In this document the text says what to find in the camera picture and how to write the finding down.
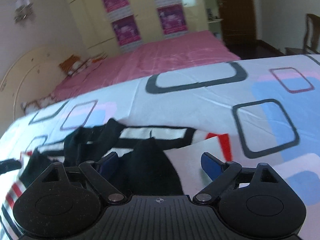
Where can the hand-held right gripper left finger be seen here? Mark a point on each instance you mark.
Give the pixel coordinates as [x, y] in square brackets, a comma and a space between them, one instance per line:
[110, 163]

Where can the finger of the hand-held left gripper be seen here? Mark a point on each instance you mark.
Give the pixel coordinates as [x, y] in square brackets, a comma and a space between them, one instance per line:
[10, 166]

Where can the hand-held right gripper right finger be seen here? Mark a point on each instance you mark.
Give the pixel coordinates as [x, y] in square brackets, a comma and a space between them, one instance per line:
[211, 165]

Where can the striped white knit sweater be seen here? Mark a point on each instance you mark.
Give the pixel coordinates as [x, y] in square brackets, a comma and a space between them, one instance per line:
[152, 162]

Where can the orange patterned pillow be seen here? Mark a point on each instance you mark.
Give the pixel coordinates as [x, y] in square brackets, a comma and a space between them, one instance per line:
[37, 103]
[96, 58]
[72, 65]

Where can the white bed sheet square pattern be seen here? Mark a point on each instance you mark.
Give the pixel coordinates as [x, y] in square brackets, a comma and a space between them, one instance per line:
[200, 97]

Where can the pink bed sheet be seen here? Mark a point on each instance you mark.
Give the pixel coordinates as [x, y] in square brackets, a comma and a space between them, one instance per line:
[155, 57]

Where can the cream glossy wardrobe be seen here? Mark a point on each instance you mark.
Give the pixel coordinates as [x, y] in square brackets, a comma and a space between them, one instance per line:
[82, 10]

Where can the cream open shelf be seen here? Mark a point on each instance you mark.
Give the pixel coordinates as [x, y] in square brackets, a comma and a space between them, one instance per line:
[211, 10]

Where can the dark brown wooden door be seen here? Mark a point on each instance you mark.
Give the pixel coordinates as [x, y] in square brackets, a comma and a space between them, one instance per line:
[237, 10]

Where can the brown wooden chair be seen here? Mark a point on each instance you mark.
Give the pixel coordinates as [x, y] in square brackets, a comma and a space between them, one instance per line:
[311, 35]

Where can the glass wall lamp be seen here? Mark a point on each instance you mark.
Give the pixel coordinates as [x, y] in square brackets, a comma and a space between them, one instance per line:
[23, 10]

